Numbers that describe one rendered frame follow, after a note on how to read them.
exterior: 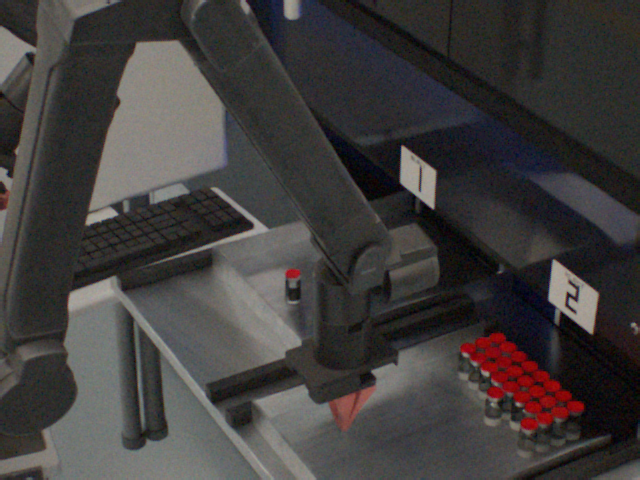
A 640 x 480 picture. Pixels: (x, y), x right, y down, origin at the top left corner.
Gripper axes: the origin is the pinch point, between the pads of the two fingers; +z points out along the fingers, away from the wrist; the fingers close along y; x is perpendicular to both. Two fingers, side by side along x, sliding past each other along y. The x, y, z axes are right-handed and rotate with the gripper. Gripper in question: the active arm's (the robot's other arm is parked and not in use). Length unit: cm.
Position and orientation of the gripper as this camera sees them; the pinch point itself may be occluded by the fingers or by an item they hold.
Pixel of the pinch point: (341, 421)
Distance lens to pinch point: 143.8
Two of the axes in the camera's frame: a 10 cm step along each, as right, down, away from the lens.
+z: 0.1, 8.3, 5.5
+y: 8.7, -2.8, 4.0
